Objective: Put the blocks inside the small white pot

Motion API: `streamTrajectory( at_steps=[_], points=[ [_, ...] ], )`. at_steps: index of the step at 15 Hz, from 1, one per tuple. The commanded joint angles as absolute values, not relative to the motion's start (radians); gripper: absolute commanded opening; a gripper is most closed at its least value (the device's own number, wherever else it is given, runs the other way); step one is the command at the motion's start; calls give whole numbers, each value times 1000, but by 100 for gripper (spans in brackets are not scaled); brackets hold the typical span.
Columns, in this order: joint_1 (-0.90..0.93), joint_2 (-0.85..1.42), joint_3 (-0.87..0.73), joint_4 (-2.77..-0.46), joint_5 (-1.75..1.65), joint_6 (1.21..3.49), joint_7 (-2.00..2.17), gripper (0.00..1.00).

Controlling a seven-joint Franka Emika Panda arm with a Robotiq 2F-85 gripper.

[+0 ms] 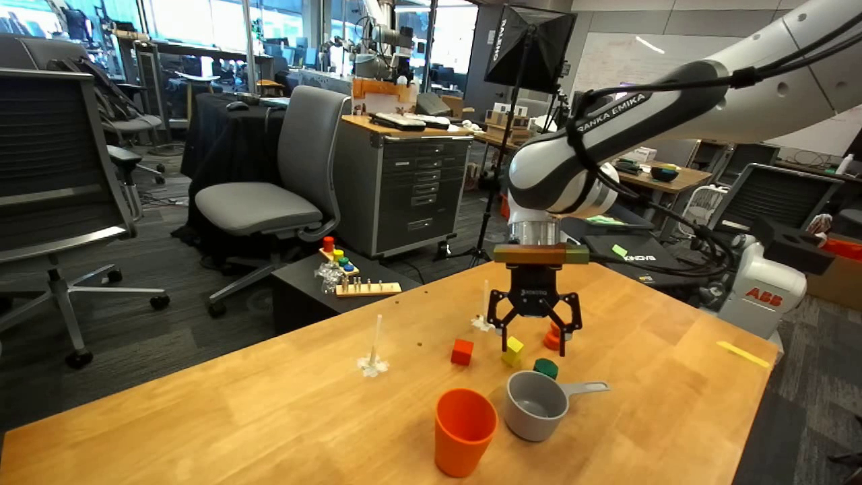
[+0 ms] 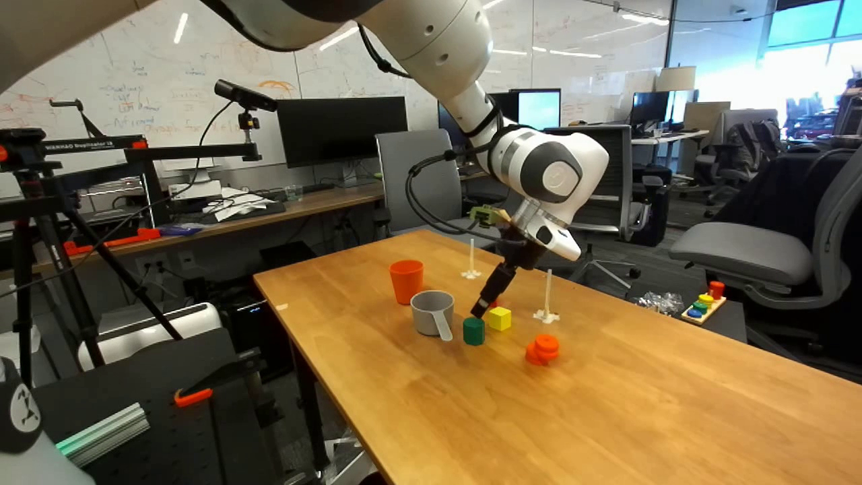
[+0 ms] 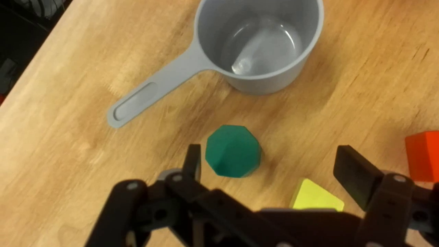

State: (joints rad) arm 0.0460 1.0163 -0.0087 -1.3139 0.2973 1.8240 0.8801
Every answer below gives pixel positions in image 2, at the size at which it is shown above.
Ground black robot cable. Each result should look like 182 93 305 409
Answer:
401 148 487 238

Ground orange handled clamp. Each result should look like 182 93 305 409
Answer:
172 385 219 412

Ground orange-red stepped block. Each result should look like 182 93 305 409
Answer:
523 332 562 370

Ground small white pot with handle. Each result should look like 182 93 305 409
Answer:
407 288 457 344

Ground beige monitor back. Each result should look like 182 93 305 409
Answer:
681 99 733 141

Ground aluminium profile bar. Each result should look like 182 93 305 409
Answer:
50 398 154 471

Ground colourful stacking toy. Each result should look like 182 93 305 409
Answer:
679 277 731 326

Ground grey office chair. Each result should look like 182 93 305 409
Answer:
375 128 504 250
669 145 862 319

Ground clear plastic bag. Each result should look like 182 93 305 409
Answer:
635 288 690 319

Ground black cart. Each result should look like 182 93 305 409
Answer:
36 326 279 485

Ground orange plastic cup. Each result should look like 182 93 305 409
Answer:
388 258 426 307

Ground green cylinder block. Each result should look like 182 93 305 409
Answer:
460 316 487 347

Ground black side table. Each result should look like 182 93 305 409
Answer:
617 284 748 344

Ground black mesh office chair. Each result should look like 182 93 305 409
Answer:
541 124 652 243

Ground red clamp bar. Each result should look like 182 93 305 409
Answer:
58 225 165 261

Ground black cap with white logo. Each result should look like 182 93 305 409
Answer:
0 355 45 455

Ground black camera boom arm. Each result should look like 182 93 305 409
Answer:
37 133 265 168

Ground white papers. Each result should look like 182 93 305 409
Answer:
196 186 275 225

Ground black camera tripod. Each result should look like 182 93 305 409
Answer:
0 124 186 388

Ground black stereo camera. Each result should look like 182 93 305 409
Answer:
212 79 279 114

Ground small black monitor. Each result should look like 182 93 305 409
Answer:
630 89 673 129

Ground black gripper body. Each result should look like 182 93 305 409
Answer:
495 219 553 274

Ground long wooden desk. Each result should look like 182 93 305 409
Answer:
29 153 553 272

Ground white office desk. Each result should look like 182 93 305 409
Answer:
628 128 714 150

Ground yellow cube block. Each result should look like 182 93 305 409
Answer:
485 304 515 338

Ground computer monitor with bright screen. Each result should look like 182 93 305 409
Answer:
512 86 566 134

